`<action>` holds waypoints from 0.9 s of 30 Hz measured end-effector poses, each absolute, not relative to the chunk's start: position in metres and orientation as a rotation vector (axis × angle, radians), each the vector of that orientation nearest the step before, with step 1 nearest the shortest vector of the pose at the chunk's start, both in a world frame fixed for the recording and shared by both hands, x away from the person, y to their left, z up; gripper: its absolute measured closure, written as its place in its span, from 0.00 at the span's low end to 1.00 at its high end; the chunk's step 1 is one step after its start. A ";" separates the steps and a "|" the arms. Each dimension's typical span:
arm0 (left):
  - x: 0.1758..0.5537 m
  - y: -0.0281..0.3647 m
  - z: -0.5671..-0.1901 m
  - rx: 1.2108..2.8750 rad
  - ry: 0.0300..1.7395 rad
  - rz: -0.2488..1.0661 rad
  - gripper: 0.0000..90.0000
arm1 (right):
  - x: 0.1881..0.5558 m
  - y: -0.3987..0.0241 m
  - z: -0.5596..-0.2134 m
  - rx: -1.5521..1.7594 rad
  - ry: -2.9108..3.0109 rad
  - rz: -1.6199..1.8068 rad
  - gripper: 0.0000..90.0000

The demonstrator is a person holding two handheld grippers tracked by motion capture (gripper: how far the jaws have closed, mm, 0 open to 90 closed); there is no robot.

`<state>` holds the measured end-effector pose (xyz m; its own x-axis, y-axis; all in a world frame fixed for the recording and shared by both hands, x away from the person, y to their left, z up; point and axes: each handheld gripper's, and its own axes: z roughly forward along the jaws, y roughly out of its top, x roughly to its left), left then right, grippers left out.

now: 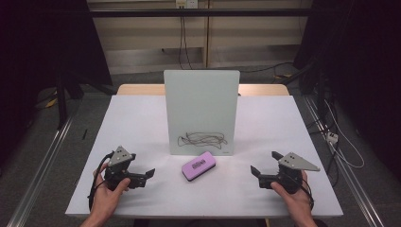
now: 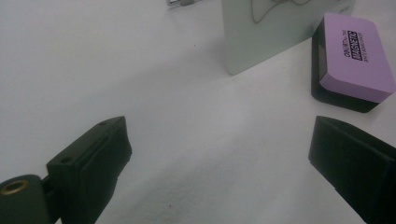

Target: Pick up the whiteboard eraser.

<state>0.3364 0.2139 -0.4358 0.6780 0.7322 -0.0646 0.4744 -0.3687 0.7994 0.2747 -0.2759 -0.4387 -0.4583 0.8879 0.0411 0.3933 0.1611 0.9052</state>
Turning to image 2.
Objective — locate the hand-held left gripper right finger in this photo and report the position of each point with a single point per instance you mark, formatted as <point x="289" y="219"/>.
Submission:
<point x="355" y="161"/>

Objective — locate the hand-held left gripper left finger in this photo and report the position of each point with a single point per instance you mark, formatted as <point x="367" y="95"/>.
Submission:
<point x="90" y="168"/>

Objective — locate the grey marker pen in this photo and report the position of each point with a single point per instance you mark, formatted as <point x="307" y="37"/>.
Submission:
<point x="182" y="2"/>

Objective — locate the purple whiteboard eraser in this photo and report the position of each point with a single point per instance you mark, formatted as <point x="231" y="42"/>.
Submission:
<point x="351" y="59"/>

